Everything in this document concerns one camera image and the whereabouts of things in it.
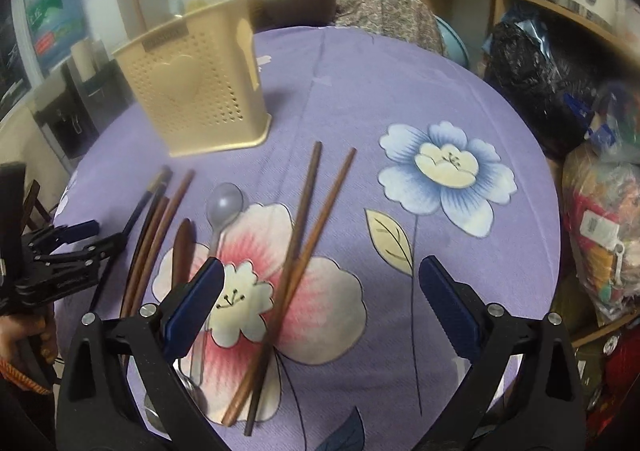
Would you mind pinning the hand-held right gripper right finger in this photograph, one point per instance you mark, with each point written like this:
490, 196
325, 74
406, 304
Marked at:
445, 301

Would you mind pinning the water dispenser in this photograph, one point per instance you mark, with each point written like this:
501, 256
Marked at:
70, 121

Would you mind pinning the purple floral tablecloth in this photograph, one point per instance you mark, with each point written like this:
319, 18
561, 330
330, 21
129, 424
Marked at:
350, 96

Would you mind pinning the light brown wooden chopstick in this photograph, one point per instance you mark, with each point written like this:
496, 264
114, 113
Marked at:
330, 203

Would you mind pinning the wooden chair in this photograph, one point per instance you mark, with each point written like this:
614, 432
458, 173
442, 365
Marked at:
32, 201

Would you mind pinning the clear plastic spoon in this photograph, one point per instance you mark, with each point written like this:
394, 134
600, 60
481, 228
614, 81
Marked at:
225, 206

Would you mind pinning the blue plastic basin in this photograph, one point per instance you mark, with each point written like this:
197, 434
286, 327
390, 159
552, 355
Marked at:
455, 48

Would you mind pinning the colourful stuffed plastic bag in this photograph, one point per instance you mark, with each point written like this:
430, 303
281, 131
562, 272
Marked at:
595, 201

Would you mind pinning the metal spoon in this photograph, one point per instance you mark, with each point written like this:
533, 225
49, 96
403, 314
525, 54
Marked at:
152, 418

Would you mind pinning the dark wooden spoon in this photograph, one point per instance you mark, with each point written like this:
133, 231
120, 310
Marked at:
182, 241

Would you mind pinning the blue water jug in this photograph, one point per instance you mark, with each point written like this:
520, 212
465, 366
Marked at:
55, 21

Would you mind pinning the bundle of wooden chopsticks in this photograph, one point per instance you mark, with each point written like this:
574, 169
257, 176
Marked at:
145, 201

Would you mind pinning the person's left hand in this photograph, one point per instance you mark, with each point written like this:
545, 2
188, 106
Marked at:
30, 336

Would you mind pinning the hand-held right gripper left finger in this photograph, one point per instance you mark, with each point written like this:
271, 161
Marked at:
200, 301

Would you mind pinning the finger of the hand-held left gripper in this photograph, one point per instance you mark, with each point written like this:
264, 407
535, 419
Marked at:
107, 247
80, 229

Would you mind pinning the black plastic bag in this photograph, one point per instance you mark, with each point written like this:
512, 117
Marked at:
540, 81

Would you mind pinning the cream perforated utensil holder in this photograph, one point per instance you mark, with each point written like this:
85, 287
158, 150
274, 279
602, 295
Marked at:
200, 101

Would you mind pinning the beige pot with lid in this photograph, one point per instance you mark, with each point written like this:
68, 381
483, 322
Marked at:
300, 1

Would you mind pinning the dark brown wooden chopstick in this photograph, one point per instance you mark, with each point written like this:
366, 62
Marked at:
307, 191

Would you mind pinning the paisley patterned cloth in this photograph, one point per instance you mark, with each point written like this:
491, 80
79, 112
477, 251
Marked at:
390, 16

